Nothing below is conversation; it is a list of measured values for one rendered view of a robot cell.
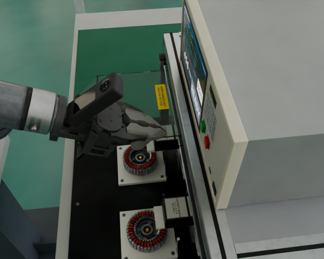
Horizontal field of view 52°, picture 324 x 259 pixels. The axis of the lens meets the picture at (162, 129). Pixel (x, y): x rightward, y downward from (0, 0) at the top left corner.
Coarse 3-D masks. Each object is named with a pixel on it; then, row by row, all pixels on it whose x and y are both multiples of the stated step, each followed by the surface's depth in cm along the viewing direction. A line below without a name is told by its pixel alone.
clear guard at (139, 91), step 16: (96, 80) 92; (128, 80) 92; (144, 80) 92; (160, 80) 92; (128, 96) 88; (144, 96) 88; (144, 112) 84; (160, 112) 84; (176, 112) 84; (176, 128) 81
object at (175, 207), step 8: (168, 200) 84; (176, 200) 84; (184, 200) 84; (160, 208) 87; (168, 208) 83; (176, 208) 83; (184, 208) 83; (160, 216) 86; (168, 216) 82; (176, 216) 82; (184, 216) 82; (160, 224) 85; (168, 224) 83; (176, 224) 83; (184, 224) 83
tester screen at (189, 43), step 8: (184, 8) 75; (184, 16) 76; (184, 24) 77; (184, 32) 78; (192, 32) 69; (184, 40) 79; (192, 40) 69; (184, 48) 80; (192, 48) 70; (192, 56) 71; (200, 56) 63; (192, 64) 72; (200, 64) 64; (200, 72) 65; (200, 80) 65; (200, 104) 67
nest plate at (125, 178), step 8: (120, 152) 111; (160, 152) 111; (120, 160) 109; (160, 160) 109; (120, 168) 107; (160, 168) 107; (120, 176) 105; (128, 176) 105; (136, 176) 105; (144, 176) 105; (152, 176) 105; (160, 176) 105; (120, 184) 104; (128, 184) 104
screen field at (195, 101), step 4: (192, 80) 73; (192, 84) 74; (192, 88) 74; (192, 92) 75; (192, 96) 75; (196, 96) 70; (192, 100) 76; (196, 100) 71; (196, 104) 71; (196, 108) 72; (200, 108) 68; (196, 112) 72; (200, 112) 68; (196, 116) 72; (200, 116) 68
